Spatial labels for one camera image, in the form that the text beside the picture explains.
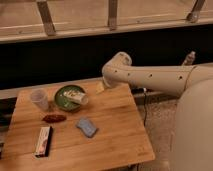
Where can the blue sponge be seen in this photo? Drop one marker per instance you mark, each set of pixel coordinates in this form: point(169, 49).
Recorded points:
point(87, 127)

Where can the cream yellow gripper tip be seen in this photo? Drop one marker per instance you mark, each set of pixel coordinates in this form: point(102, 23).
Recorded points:
point(100, 87)

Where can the clear plastic cup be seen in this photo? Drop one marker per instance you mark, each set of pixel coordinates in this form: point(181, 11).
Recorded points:
point(39, 98)

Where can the white packet in bowl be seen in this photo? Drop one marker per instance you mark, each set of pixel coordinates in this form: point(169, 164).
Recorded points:
point(76, 97)

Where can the green ceramic bowl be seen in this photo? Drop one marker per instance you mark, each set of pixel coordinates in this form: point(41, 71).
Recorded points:
point(63, 102)

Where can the metal window frame bars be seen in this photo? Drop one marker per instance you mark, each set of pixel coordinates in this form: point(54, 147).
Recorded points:
point(30, 20)

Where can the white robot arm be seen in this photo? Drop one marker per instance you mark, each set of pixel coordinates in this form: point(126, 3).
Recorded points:
point(192, 144)

